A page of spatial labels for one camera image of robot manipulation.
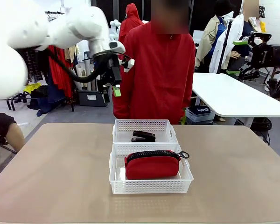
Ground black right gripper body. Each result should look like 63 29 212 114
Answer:
253 42 280 70

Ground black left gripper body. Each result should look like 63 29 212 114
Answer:
103 57 123 86

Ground black stapler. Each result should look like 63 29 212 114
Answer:
131 130 156 142

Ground red zipper pencil pouch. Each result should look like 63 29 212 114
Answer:
124 150 190 181

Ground person's right forearm red sleeve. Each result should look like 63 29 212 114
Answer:
112 91 131 119

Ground person's left forearm red sleeve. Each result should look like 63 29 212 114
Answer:
177 88 194 117

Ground white coat on stand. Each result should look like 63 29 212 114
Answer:
210 14 245 74

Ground background person in navy top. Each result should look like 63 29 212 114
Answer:
238 0 266 54

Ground grey plastic storage bin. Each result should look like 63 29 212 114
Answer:
78 90 109 107

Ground tall white cardboard tube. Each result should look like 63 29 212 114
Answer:
84 59 91 77

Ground white work table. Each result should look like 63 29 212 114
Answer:
191 72 280 128

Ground mannequin in beige coat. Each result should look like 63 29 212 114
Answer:
195 0 235 73

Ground black metal clothes rack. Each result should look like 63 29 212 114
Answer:
7 44 75 112

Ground white perforated plastic basket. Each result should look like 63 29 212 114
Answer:
112 119 179 144
109 142 194 194

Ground person in red jacket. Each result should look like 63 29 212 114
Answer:
112 0 196 125

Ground blue clothing pile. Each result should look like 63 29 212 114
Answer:
27 79 67 117

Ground clear box with dark cloth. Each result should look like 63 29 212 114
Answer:
185 106 215 123

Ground red hanging dress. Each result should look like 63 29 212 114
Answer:
48 45 73 98

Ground background person in red hoodie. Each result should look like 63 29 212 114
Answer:
118 3 144 45

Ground dark bag under table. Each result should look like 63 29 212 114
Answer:
251 118 273 145

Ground yellow cloth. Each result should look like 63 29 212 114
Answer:
23 83 42 93

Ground seated person in black shorts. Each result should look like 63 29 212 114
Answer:
0 101 26 154

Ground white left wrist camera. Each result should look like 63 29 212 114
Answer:
123 58 135 72

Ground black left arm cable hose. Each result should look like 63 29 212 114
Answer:
45 46 131 83

